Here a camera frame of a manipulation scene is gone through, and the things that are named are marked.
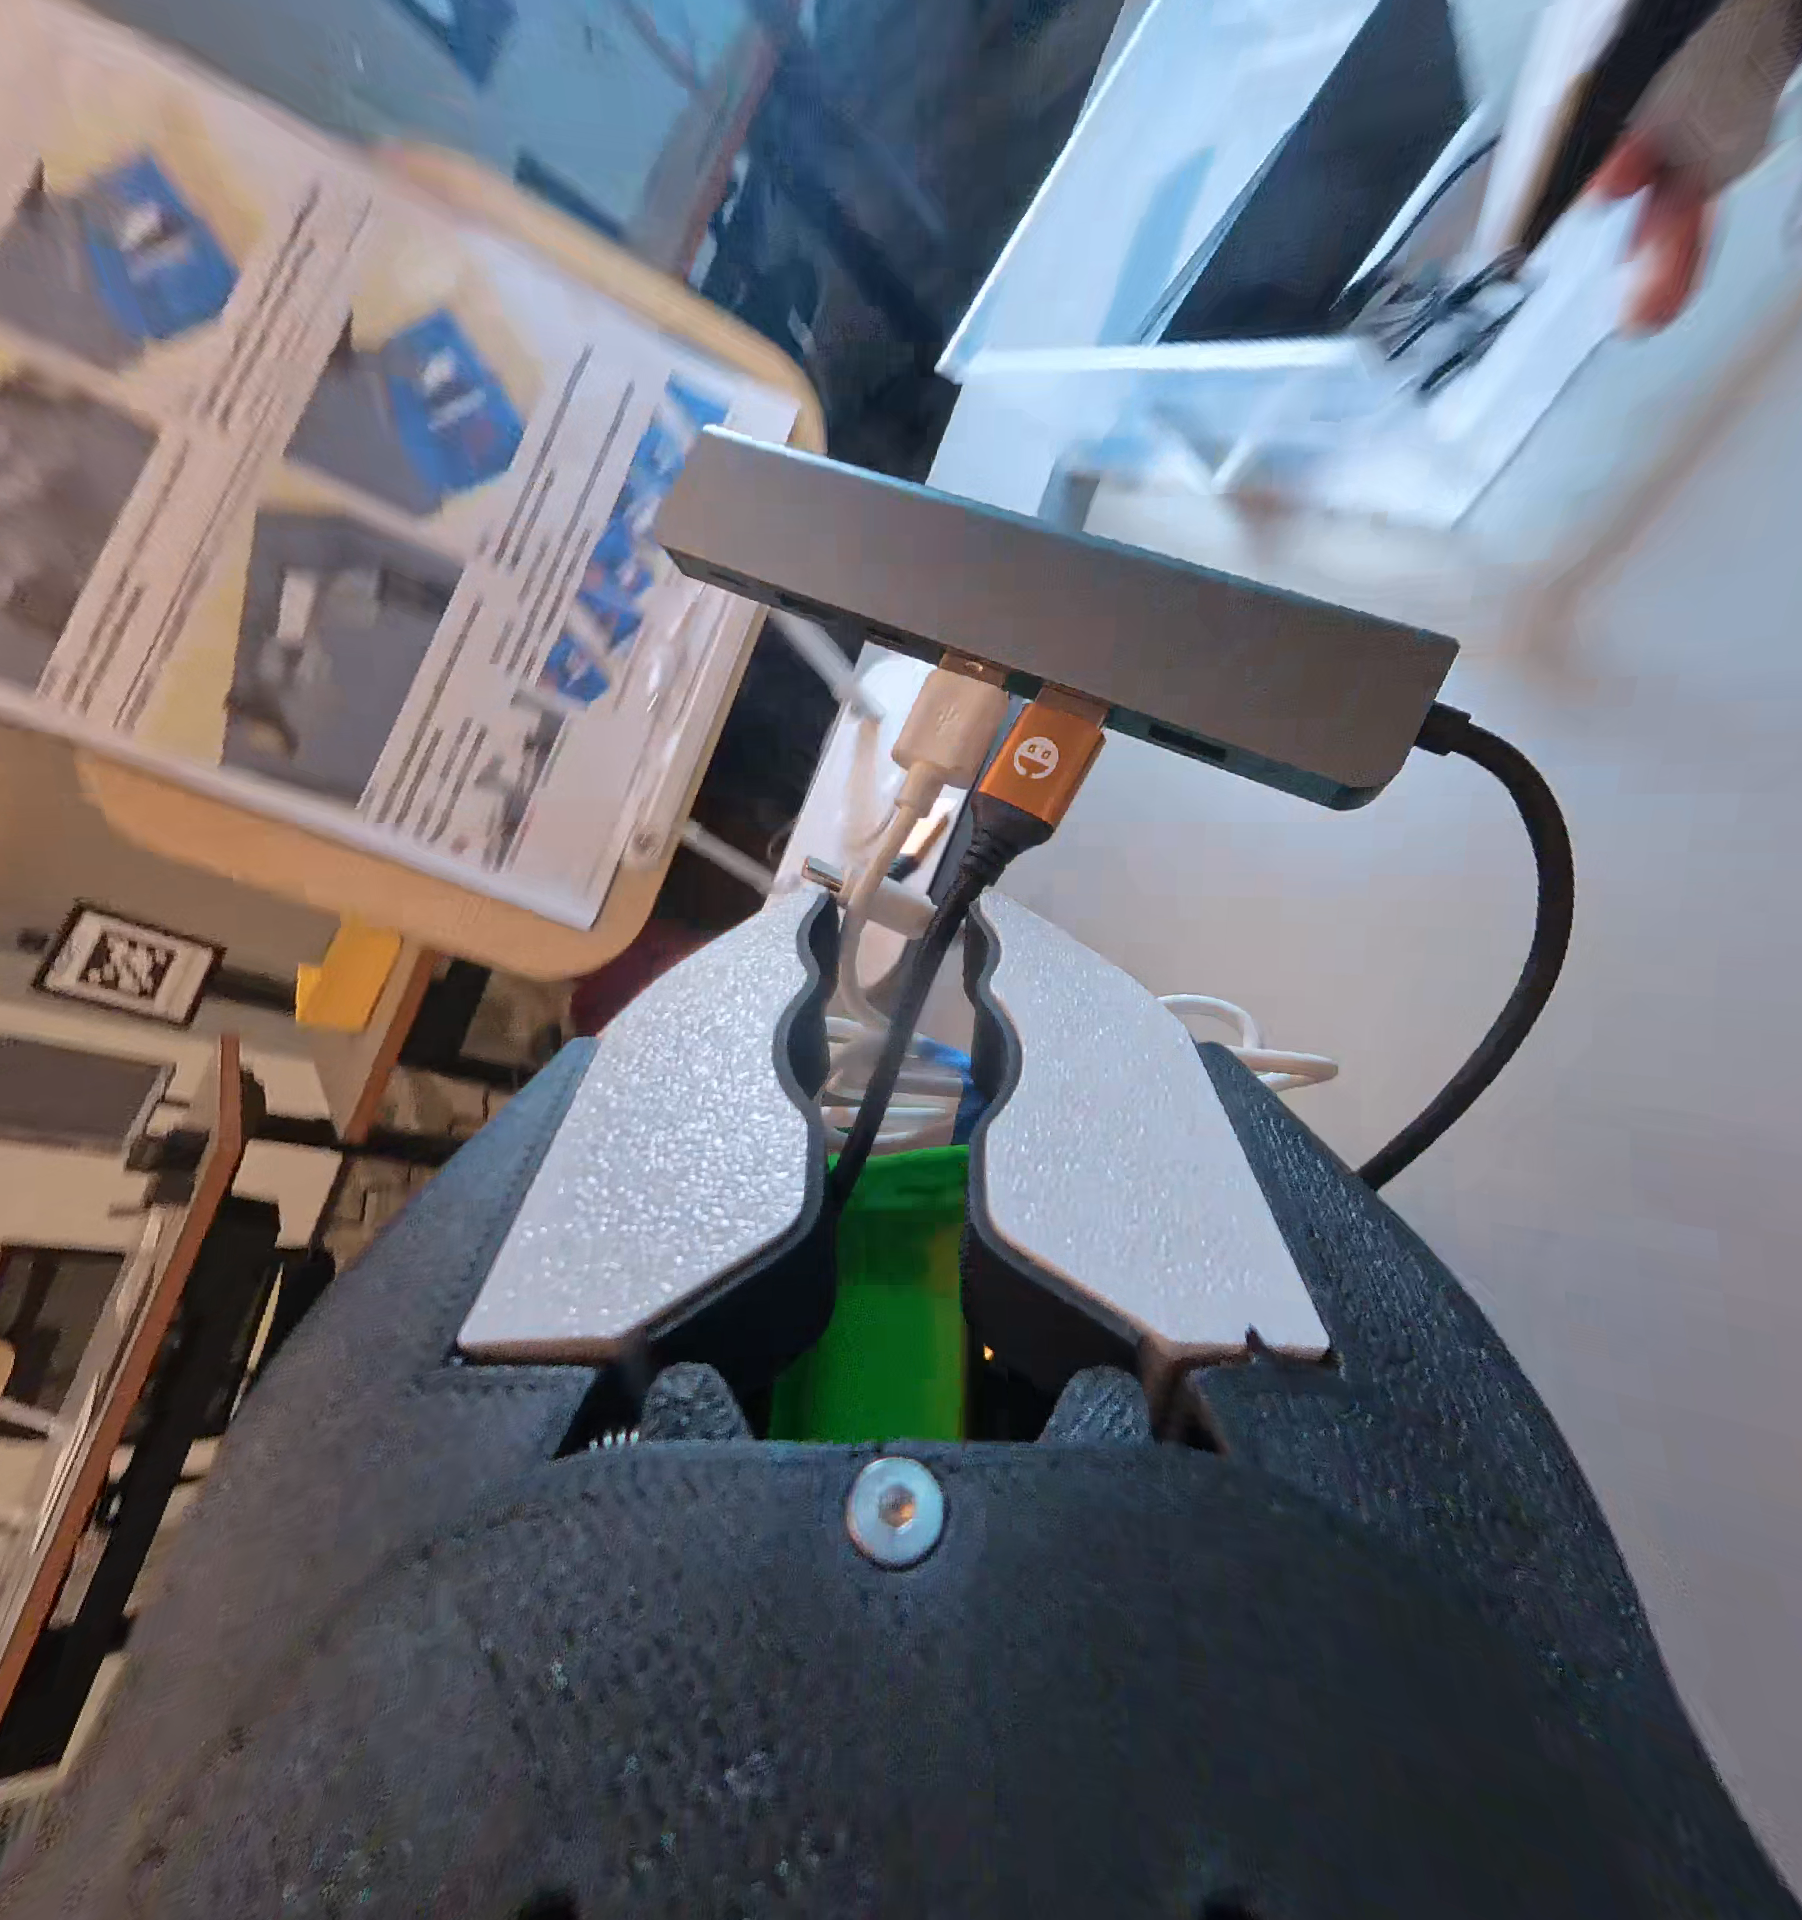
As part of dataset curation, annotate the person's right hand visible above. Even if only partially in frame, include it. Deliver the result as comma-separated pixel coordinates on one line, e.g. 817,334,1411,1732
1589,128,1722,333

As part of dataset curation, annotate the person's right forearm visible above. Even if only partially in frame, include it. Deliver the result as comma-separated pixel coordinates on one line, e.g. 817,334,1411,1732
1635,0,1802,235

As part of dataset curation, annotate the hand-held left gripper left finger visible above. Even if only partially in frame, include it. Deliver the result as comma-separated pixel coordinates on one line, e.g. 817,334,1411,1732
455,888,844,1374

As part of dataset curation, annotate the green plastic bin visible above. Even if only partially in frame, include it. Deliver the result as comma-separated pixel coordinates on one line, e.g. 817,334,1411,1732
768,1147,978,1445

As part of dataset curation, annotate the grey framed panel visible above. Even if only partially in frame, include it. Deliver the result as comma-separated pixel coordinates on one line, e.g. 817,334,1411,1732
0,1033,179,1153

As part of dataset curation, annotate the black-white marker tag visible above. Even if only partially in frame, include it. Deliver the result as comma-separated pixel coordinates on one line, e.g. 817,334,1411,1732
34,900,228,1032

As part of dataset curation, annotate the printed instruction sheet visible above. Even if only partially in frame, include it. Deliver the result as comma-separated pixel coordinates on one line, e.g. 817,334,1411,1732
0,90,765,934

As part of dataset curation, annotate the grey usb hub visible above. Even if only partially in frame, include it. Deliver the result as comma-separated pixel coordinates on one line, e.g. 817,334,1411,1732
652,424,1462,815

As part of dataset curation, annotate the wooden table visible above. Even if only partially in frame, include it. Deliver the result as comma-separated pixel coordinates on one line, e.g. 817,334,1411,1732
0,1035,250,1787

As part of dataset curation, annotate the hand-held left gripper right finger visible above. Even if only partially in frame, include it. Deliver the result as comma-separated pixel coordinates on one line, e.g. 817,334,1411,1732
965,888,1335,1442

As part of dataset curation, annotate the yellow plastic block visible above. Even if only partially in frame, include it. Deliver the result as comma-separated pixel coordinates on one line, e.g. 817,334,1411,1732
294,918,412,1037

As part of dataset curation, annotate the white usb cable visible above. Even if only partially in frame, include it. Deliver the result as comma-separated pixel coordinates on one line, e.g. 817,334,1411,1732
801,652,1340,1149

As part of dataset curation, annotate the orange-plug cable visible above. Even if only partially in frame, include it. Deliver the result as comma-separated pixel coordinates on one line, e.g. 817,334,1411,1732
823,682,1114,1247

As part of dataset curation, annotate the clear plastic bin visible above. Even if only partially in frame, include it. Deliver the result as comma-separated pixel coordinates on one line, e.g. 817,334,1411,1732
931,0,1609,535

